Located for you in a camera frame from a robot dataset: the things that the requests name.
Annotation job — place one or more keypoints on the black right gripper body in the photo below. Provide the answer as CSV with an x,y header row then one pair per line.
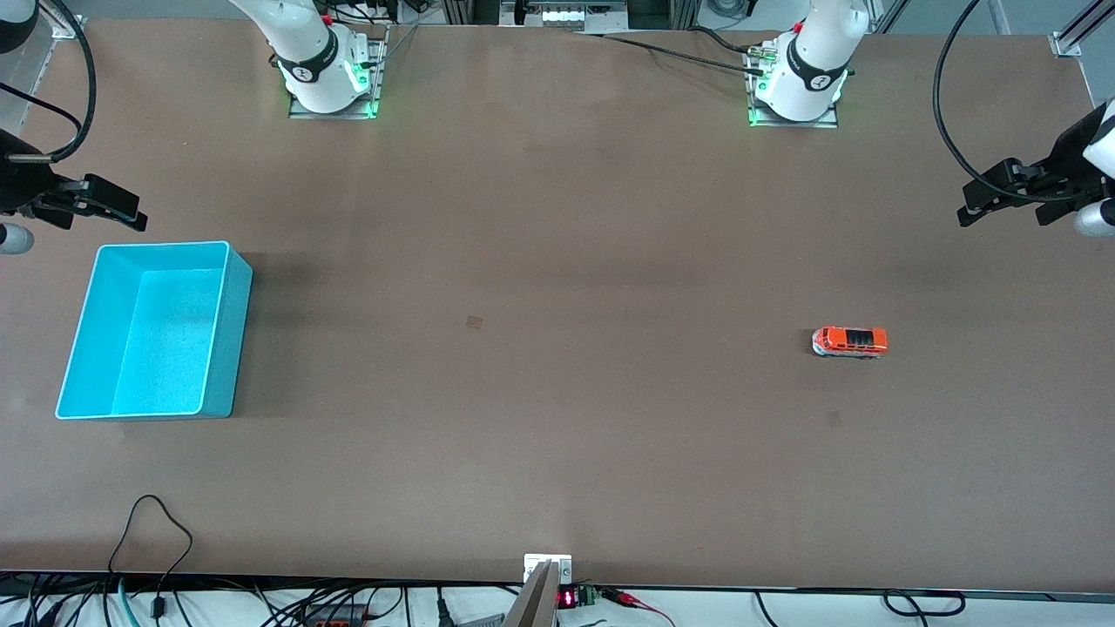
x,y
21,185

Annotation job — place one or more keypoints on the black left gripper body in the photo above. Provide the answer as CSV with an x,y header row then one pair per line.
x,y
1064,166

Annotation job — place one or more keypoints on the orange toy bus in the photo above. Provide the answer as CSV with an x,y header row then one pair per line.
x,y
849,340

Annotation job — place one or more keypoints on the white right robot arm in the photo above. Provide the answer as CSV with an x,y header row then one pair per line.
x,y
305,52

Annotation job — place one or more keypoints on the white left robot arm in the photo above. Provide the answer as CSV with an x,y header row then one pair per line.
x,y
810,61

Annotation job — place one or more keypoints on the blue plastic box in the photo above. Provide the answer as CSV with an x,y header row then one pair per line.
x,y
165,340

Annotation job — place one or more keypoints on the white lit device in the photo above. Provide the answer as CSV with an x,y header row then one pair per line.
x,y
579,15

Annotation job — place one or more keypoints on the grey metal bar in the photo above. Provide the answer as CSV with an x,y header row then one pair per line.
x,y
533,601

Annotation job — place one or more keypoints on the red LED display module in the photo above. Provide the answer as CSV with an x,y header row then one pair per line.
x,y
571,598

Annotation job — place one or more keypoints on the aluminium corner bracket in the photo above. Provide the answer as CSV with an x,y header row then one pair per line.
x,y
1067,43
68,26

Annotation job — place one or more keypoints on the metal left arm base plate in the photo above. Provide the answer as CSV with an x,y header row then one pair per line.
x,y
832,117

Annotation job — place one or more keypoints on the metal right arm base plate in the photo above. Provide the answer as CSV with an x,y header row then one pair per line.
x,y
370,87

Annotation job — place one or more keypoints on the white table edge bracket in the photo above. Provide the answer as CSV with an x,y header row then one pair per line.
x,y
536,562

